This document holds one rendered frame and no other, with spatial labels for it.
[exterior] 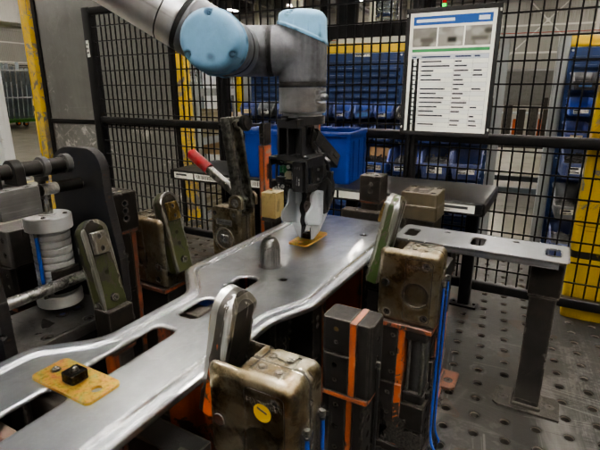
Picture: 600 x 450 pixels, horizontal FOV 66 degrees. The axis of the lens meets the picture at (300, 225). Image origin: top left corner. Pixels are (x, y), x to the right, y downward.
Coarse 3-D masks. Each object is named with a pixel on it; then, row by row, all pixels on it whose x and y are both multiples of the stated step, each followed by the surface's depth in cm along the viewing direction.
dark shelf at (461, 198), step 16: (176, 176) 138; (192, 176) 135; (208, 176) 132; (224, 176) 130; (336, 192) 114; (352, 192) 112; (400, 192) 108; (448, 192) 108; (464, 192) 108; (480, 192) 108; (496, 192) 114; (448, 208) 101; (464, 208) 100; (480, 208) 98
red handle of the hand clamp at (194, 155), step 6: (192, 150) 90; (192, 156) 90; (198, 156) 89; (198, 162) 89; (204, 162) 89; (210, 162) 90; (204, 168) 89; (210, 168) 89; (210, 174) 89; (216, 174) 88; (216, 180) 88; (222, 180) 88; (228, 180) 89; (222, 186) 88; (228, 186) 87; (228, 192) 88; (246, 198) 87
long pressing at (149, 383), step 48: (288, 240) 84; (336, 240) 84; (192, 288) 63; (288, 288) 64; (336, 288) 66; (192, 336) 52; (0, 384) 43; (144, 384) 43; (192, 384) 44; (48, 432) 37; (96, 432) 37
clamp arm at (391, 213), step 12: (384, 204) 67; (396, 204) 65; (384, 216) 66; (396, 216) 66; (384, 228) 67; (396, 228) 68; (384, 240) 67; (372, 252) 69; (372, 264) 69; (372, 276) 70
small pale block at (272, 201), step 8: (264, 192) 92; (272, 192) 93; (280, 192) 93; (264, 200) 93; (272, 200) 92; (280, 200) 93; (264, 208) 93; (272, 208) 92; (280, 208) 94; (264, 216) 94; (272, 216) 93; (280, 216) 95; (264, 224) 95; (272, 224) 94
